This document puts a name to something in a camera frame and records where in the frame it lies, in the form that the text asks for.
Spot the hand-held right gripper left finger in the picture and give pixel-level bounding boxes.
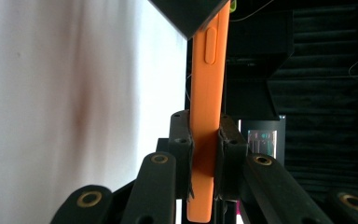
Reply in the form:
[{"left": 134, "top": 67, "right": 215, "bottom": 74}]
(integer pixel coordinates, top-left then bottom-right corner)
[{"left": 168, "top": 110, "right": 195, "bottom": 200}]

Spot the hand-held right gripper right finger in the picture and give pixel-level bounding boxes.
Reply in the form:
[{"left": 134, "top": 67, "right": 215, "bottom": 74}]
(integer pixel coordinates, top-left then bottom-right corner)
[{"left": 214, "top": 115, "right": 249, "bottom": 200}]

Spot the orange phone case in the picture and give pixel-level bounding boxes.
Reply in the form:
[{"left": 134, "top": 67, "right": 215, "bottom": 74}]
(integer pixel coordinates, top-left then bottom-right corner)
[{"left": 186, "top": 0, "right": 232, "bottom": 224}]

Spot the black computer with lit panel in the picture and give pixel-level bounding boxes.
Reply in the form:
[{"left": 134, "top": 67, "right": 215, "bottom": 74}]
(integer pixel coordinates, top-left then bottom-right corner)
[{"left": 239, "top": 115, "right": 286, "bottom": 160}]

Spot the black box-shaped fixture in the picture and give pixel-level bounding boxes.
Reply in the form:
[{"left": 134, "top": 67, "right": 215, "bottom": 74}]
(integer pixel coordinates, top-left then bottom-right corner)
[{"left": 223, "top": 8, "right": 295, "bottom": 121}]

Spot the dark curtain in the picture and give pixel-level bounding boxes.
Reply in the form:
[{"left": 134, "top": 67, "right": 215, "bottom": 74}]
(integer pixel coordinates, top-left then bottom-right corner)
[{"left": 269, "top": 0, "right": 358, "bottom": 203}]

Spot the thin hanging cable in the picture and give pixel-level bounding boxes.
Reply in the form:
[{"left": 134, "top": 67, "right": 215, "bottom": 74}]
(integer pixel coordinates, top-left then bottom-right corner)
[{"left": 229, "top": 0, "right": 276, "bottom": 22}]

